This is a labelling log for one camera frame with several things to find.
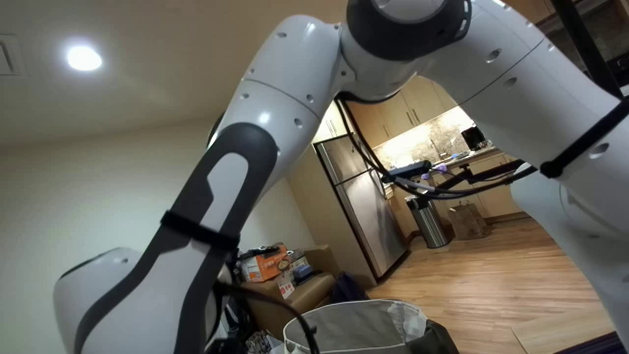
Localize wooden kitchen cabinets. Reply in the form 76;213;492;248
315;77;457;146

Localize round ceiling light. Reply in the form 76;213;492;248
66;44;105;73

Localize grey fabric laundry basket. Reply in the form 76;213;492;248
284;300;461;354

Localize orange box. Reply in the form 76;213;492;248
241;245;290;284

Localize brown paper bag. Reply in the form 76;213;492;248
449;205;490;241

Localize silver trash can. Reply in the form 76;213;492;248
408;197;449;250

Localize brown cardboard box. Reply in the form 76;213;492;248
245;247;341;339

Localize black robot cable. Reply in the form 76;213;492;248
341;97;540;201

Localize stainless steel refrigerator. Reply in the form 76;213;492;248
315;136;410;282

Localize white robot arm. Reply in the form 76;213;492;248
54;0;629;354

